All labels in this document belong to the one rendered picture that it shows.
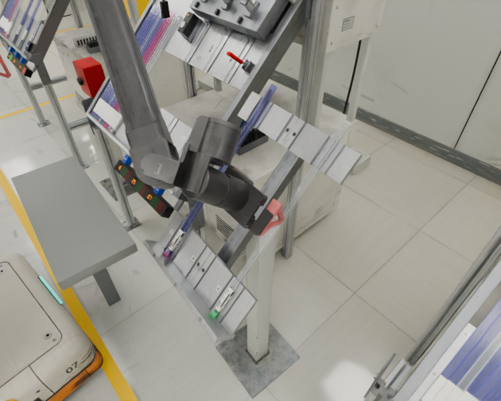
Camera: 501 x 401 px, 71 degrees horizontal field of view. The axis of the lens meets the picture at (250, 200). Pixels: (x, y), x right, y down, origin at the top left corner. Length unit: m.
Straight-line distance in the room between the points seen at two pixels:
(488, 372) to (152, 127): 0.69
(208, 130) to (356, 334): 1.31
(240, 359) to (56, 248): 0.82
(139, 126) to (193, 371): 1.18
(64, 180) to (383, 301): 1.47
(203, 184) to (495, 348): 0.57
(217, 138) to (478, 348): 0.58
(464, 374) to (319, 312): 0.99
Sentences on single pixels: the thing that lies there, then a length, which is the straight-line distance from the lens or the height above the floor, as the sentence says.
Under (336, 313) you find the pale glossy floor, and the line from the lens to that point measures 1.71.
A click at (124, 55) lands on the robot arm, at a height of 1.25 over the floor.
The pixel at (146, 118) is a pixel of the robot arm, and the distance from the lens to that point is 0.56.
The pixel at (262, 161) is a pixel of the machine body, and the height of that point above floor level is 0.62.
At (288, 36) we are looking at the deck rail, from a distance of 1.15.
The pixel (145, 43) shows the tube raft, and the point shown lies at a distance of 1.54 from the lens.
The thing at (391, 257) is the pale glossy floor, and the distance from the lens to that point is 1.98.
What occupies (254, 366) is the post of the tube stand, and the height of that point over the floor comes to 0.01.
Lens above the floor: 1.45
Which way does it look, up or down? 43 degrees down
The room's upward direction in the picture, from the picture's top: straight up
